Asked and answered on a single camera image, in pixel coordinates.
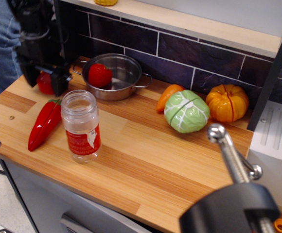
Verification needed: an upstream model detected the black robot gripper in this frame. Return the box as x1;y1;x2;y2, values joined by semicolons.
7;0;72;97

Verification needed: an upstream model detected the red plastic jar cap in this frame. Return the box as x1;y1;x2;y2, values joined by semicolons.
36;71;54;95

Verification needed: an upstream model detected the red toy chili pepper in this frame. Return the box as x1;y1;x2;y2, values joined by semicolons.
28;99;61;151

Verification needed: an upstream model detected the person in blue jeans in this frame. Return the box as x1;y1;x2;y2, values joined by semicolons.
0;0;22;94

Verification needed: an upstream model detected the clear plastic spice jar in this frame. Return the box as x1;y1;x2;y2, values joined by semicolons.
61;90;102;164

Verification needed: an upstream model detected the red toy strawberry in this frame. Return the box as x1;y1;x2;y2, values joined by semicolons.
88;63;113;88

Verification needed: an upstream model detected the stainless steel pot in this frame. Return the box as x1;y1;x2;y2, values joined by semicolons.
73;53;153;101

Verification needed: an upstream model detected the yellow toy corn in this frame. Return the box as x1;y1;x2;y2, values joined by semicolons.
94;0;118;6

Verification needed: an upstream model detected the orange toy carrot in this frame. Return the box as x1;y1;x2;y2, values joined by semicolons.
156;84;185;114

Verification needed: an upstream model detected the green toy cabbage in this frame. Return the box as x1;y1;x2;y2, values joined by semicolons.
164;90;210;133

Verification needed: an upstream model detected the orange toy pumpkin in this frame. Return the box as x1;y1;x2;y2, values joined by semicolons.
206;84;249;122

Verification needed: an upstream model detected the white toy sink drainboard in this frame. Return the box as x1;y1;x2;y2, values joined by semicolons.
250;101;282;160

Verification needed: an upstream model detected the grey drawer handle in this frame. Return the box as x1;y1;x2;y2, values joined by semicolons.
60;215;92;233

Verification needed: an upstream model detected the wooden shelf with dark frame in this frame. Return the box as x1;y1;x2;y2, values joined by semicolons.
54;0;282;130

